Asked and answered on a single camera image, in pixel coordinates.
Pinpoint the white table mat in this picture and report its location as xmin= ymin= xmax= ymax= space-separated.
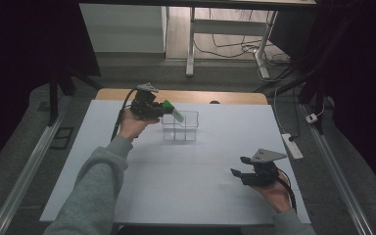
xmin=39 ymin=99 xmax=311 ymax=226

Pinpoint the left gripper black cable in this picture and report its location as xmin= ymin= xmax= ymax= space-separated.
xmin=110 ymin=87 xmax=140 ymax=142

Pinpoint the green highlighter marker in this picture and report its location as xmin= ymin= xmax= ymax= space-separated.
xmin=162 ymin=99 xmax=186 ymax=124

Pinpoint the clear plastic divided organizer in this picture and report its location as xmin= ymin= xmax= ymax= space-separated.
xmin=161 ymin=110 xmax=200 ymax=143

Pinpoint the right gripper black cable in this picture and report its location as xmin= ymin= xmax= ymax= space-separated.
xmin=274 ymin=167 xmax=299 ymax=213

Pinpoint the dark curtain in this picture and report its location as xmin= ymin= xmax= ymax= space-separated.
xmin=268 ymin=0 xmax=376 ymax=202
xmin=0 ymin=0 xmax=102 ymax=179

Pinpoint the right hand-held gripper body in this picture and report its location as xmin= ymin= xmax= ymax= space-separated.
xmin=240 ymin=148 xmax=289 ymax=188

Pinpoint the person's left hand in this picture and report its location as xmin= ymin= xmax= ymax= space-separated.
xmin=117 ymin=107 xmax=162 ymax=142

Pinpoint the white cabinet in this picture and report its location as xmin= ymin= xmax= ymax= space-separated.
xmin=79 ymin=3 xmax=168 ymax=54

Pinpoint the aluminium rail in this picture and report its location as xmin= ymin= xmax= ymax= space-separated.
xmin=299 ymin=103 xmax=375 ymax=235
xmin=0 ymin=94 xmax=73 ymax=235

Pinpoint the white-legged desk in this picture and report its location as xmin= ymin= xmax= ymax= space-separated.
xmin=77 ymin=0 xmax=317 ymax=80

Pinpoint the black metal stand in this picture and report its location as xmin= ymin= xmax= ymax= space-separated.
xmin=254 ymin=13 xmax=360 ymax=135
xmin=46 ymin=67 xmax=103 ymax=127

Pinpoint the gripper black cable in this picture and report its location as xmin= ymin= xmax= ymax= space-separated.
xmin=110 ymin=87 xmax=140 ymax=142
xmin=274 ymin=167 xmax=299 ymax=213

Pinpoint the black rectangular floor frame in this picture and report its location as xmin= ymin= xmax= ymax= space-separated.
xmin=49 ymin=126 xmax=75 ymax=151

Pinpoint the white metal frame stand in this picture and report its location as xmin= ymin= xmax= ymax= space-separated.
xmin=193 ymin=9 xmax=292 ymax=82

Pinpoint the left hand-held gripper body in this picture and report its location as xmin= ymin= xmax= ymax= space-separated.
xmin=129 ymin=82 xmax=166 ymax=119

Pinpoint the white power strip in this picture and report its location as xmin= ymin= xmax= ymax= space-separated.
xmin=281 ymin=132 xmax=305 ymax=162

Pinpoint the person's right hand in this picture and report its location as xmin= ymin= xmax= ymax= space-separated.
xmin=252 ymin=171 xmax=294 ymax=214

